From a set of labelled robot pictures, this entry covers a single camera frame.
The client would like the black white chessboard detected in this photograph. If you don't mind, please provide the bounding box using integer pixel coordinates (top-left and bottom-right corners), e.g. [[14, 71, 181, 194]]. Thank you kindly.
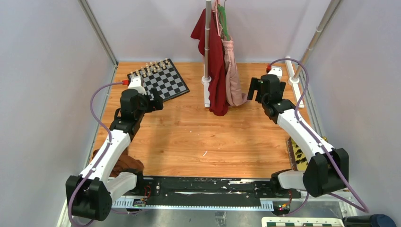
[[143, 59, 190, 102]]

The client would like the yellow metal tin tray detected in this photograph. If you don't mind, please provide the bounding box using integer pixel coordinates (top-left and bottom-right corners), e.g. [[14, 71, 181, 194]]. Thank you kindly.
[[286, 137, 308, 171]]

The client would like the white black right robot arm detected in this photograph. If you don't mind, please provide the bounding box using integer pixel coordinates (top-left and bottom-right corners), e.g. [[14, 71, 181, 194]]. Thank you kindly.
[[247, 74, 349, 198]]

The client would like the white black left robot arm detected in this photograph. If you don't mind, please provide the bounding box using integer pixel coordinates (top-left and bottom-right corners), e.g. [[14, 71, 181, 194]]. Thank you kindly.
[[66, 88, 163, 222]]

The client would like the cream chess pieces row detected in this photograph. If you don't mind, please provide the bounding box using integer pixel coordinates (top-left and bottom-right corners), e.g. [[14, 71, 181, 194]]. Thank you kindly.
[[127, 58, 175, 79]]

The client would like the white right rack foot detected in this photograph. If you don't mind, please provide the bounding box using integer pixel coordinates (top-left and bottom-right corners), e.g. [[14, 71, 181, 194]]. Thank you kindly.
[[285, 60, 302, 101]]

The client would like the white rack foot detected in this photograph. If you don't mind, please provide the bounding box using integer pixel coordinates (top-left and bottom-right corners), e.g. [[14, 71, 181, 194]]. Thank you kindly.
[[285, 60, 302, 101], [201, 76, 211, 107]]

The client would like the pink hanging garment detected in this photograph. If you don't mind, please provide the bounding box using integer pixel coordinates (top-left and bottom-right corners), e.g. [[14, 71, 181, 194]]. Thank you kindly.
[[212, 0, 247, 106]]

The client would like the white centre rack foot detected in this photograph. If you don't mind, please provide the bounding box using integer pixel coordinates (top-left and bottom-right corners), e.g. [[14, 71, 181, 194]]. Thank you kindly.
[[201, 76, 211, 107]]

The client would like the brown crumpled cloth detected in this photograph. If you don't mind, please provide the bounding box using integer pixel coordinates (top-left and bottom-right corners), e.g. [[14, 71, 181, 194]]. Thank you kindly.
[[109, 148, 144, 177]]

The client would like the green clothes hanger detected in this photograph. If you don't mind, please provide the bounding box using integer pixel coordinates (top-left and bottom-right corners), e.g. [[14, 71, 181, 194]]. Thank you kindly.
[[217, 3, 231, 41]]

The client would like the silver centre rack pole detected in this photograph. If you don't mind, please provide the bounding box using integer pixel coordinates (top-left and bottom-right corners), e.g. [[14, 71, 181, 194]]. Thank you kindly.
[[203, 0, 211, 82]]

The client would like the silver rack pole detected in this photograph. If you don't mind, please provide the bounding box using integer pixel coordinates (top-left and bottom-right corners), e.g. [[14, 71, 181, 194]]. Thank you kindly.
[[291, 0, 341, 65], [203, 0, 211, 82]]

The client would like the silver right rack pole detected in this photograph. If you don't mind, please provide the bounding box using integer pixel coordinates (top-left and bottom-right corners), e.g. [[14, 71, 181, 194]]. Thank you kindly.
[[291, 0, 341, 65]]

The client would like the green white chessboard box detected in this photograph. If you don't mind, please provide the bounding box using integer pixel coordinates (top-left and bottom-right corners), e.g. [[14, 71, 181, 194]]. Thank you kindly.
[[261, 217, 344, 227]]

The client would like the dark blue cylinder object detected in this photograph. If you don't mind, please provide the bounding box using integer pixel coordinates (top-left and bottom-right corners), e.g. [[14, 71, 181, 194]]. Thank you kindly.
[[342, 214, 397, 227]]

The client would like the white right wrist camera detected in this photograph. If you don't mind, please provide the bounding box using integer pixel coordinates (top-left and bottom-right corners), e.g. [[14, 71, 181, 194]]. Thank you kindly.
[[268, 66, 283, 80]]

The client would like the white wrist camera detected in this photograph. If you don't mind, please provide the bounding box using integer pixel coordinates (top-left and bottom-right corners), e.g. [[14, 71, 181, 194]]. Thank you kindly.
[[128, 76, 147, 95], [268, 66, 283, 80]]

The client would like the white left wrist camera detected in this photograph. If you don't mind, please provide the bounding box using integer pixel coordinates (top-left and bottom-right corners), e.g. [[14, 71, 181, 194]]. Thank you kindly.
[[128, 76, 147, 95]]

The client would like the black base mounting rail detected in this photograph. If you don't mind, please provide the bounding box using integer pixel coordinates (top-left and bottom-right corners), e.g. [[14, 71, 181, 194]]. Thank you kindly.
[[124, 176, 301, 211]]

